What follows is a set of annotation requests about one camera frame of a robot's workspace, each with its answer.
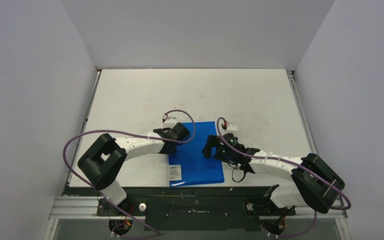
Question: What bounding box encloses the blue plastic folder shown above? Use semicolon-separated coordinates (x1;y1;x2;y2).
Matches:
168;121;225;188

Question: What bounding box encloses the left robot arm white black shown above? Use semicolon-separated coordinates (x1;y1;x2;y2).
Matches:
77;122;191;216

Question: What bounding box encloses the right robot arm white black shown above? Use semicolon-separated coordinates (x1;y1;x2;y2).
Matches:
202;133;346;215

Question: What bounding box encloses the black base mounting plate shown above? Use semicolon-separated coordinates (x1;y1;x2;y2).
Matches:
95;186;296;232

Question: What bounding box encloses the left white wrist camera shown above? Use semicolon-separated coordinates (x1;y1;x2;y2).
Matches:
162;114;178;129

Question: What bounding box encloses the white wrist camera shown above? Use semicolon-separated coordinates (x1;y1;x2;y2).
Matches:
221;122;238;132
162;114;178;129

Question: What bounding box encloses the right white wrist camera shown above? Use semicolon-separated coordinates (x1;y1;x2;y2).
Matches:
221;122;238;132

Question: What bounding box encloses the aluminium frame rail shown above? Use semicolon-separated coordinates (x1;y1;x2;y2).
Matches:
60;69;346;237

